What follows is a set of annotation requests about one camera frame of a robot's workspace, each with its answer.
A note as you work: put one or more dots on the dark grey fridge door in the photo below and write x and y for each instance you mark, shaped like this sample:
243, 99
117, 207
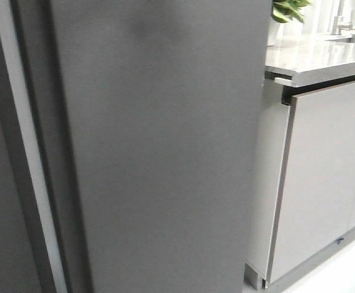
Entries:
146, 116
24, 261

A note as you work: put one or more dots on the grey cabinet door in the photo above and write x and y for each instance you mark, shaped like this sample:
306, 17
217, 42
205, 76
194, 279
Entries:
317, 188

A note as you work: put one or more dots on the grey kitchen countertop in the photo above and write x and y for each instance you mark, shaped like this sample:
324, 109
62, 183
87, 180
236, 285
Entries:
311, 59

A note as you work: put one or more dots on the green potted plant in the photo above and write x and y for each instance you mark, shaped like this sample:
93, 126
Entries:
285, 11

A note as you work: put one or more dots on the steel sink faucet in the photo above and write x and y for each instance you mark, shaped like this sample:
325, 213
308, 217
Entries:
338, 23

